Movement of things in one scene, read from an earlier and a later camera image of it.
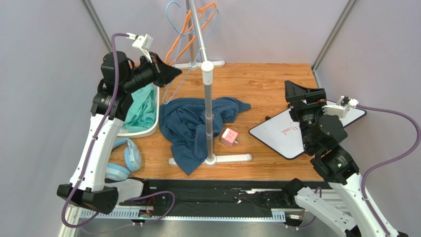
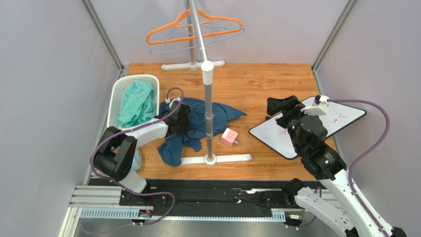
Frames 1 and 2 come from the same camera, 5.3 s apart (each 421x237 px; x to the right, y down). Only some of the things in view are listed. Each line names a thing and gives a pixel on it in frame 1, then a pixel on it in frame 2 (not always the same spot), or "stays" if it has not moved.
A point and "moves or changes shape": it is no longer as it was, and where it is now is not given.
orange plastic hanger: [200, 10] → [184, 20]
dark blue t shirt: [184, 120] moves or changes shape
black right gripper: [307, 99] → [285, 114]
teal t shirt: [142, 111] stays
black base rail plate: [182, 198] stays
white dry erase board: [282, 134] stays
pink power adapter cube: [229, 137] stays
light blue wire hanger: [178, 49] → [185, 25]
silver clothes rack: [207, 68] stays
